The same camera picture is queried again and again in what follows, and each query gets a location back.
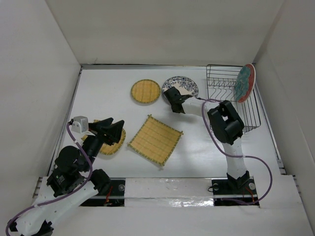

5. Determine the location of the rounded bamboo tray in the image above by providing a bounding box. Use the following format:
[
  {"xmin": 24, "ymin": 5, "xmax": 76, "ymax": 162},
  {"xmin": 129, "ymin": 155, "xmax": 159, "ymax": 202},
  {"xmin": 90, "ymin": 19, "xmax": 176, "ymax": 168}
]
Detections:
[{"xmin": 81, "ymin": 119, "xmax": 126, "ymax": 156}]

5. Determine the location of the grey wire dish rack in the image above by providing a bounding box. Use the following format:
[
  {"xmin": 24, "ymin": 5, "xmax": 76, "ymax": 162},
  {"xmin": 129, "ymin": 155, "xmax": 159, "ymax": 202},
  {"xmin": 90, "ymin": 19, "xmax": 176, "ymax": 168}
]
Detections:
[{"xmin": 206, "ymin": 64, "xmax": 261, "ymax": 133}]

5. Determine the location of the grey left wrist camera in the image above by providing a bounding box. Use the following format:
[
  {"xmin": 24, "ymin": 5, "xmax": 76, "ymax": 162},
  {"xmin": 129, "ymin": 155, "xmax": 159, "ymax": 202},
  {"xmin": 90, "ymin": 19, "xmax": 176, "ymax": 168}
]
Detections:
[{"xmin": 70, "ymin": 116, "xmax": 89, "ymax": 133}]

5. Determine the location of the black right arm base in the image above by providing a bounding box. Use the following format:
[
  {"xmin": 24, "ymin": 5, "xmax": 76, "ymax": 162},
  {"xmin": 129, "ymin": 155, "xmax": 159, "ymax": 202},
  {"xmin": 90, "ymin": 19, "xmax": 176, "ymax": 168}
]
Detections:
[{"xmin": 208, "ymin": 177, "xmax": 258, "ymax": 207}]

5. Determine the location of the blue and white floral plate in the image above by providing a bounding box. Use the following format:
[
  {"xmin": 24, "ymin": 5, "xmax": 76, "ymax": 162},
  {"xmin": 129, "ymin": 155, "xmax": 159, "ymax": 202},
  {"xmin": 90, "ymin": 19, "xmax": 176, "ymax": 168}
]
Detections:
[{"xmin": 162, "ymin": 76, "xmax": 199, "ymax": 99}]

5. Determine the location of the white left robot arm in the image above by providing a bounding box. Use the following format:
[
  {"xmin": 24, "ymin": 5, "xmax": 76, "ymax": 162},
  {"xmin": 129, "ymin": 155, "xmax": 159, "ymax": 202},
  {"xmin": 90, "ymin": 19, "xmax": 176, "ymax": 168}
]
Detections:
[{"xmin": 5, "ymin": 116, "xmax": 125, "ymax": 236}]

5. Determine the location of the red and teal floral plate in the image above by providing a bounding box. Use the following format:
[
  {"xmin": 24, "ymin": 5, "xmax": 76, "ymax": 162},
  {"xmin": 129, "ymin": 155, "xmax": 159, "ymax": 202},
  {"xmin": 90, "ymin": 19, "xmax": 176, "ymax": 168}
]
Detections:
[{"xmin": 234, "ymin": 64, "xmax": 256, "ymax": 103}]

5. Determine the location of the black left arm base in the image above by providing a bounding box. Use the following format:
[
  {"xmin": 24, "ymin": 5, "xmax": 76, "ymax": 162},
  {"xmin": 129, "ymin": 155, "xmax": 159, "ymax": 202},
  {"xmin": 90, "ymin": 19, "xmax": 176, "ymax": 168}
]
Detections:
[{"xmin": 80, "ymin": 178, "xmax": 126, "ymax": 207}]

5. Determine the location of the round bamboo tray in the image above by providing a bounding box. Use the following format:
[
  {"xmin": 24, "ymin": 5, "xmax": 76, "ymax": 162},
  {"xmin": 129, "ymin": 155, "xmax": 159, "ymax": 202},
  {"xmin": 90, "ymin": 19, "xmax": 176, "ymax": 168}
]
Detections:
[{"xmin": 130, "ymin": 79, "xmax": 161, "ymax": 104}]

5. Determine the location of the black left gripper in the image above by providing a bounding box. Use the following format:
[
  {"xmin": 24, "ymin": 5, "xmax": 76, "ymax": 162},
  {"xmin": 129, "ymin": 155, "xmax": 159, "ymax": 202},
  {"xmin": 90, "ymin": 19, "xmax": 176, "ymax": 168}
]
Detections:
[{"xmin": 82, "ymin": 117, "xmax": 125, "ymax": 171}]

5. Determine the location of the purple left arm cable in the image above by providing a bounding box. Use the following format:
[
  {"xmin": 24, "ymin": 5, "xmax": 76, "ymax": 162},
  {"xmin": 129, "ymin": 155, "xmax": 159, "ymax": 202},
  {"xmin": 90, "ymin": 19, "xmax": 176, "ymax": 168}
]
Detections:
[{"xmin": 5, "ymin": 119, "xmax": 94, "ymax": 234}]

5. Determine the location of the square bamboo mat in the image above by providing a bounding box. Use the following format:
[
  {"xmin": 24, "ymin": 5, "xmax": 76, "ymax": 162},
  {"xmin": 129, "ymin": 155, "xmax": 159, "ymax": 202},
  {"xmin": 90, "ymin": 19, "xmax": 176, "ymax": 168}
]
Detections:
[{"xmin": 127, "ymin": 115, "xmax": 183, "ymax": 167}]

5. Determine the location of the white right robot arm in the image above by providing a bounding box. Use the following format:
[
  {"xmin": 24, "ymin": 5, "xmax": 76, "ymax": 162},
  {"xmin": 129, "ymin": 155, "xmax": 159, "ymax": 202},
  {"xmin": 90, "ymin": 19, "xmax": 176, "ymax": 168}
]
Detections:
[{"xmin": 163, "ymin": 87, "xmax": 250, "ymax": 193}]

